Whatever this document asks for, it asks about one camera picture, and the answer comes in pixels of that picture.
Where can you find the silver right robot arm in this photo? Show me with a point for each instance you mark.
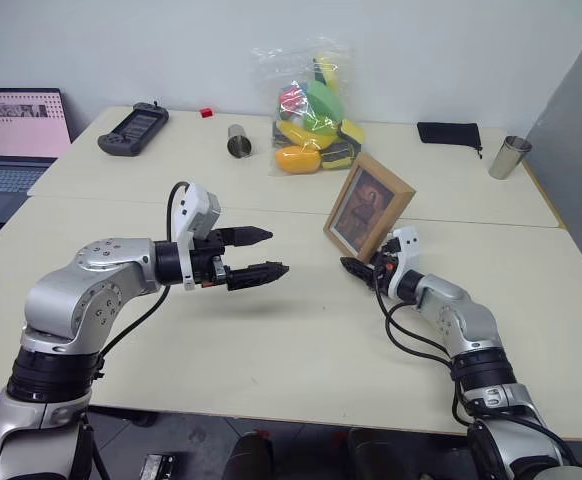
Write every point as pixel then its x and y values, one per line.
pixel 461 305

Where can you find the yellow toy banana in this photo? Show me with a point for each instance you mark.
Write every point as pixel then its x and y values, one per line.
pixel 296 132

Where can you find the pink and blue toy pieces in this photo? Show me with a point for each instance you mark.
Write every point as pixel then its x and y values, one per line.
pixel 291 100

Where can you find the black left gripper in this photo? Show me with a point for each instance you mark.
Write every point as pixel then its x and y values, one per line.
pixel 208 262

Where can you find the dark rounded shape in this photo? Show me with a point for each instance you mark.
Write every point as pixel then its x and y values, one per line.
pixel 248 460

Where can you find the wooden picture frame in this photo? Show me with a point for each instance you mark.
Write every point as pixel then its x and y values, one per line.
pixel 366 205

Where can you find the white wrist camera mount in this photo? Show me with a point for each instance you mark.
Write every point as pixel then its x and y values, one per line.
pixel 196 200
pixel 408 245

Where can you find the short steel cup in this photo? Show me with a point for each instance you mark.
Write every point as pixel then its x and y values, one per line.
pixel 238 142

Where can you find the small metal block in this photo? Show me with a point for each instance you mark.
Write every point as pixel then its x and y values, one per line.
pixel 158 467

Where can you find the green toy fruit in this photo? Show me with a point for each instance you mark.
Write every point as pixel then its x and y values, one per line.
pixel 323 100

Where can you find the grey laptop with pink screen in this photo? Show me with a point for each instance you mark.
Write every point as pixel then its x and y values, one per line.
pixel 21 130

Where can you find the grey partition panel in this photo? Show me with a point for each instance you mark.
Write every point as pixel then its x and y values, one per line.
pixel 571 150

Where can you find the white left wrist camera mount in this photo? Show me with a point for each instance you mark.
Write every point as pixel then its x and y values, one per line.
pixel 196 200

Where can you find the clear plastic bag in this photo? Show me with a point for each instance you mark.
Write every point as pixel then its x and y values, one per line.
pixel 281 65

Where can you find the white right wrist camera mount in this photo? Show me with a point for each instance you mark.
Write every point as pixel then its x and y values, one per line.
pixel 408 245

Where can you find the small red cube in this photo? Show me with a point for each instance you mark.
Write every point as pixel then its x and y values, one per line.
pixel 206 112

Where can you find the yellow toy fruit piece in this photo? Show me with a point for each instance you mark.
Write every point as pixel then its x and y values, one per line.
pixel 327 70

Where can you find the orange yellow toy mango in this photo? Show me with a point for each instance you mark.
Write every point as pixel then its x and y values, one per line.
pixel 296 160

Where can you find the black handheld game console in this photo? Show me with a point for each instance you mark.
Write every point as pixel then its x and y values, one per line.
pixel 133 129

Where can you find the tall steel cup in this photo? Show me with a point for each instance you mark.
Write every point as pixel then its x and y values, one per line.
pixel 507 160

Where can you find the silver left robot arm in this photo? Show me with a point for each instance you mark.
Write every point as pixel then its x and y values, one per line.
pixel 56 300

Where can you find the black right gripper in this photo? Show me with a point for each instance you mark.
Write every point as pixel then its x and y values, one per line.
pixel 383 272

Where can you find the black yellow toy piece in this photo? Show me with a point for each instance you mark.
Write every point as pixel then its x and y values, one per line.
pixel 336 157

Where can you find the yellow green toy slice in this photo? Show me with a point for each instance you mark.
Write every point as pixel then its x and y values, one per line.
pixel 353 131

